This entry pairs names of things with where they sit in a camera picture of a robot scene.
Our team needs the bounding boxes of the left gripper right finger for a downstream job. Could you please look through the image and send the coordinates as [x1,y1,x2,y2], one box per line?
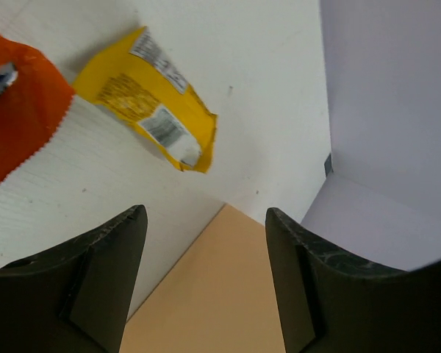
[265,207,441,352]

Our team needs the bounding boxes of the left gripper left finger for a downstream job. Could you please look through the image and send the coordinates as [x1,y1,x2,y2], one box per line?
[0,205,148,352]

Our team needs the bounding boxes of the orange snack packet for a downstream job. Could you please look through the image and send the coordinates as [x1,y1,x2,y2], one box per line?
[0,35,74,183]

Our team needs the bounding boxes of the small yellow snack packet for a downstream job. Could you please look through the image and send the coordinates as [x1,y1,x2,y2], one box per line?
[73,26,217,173]

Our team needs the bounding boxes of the brown paper bag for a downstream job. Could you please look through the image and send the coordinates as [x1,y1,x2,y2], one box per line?
[120,205,285,353]

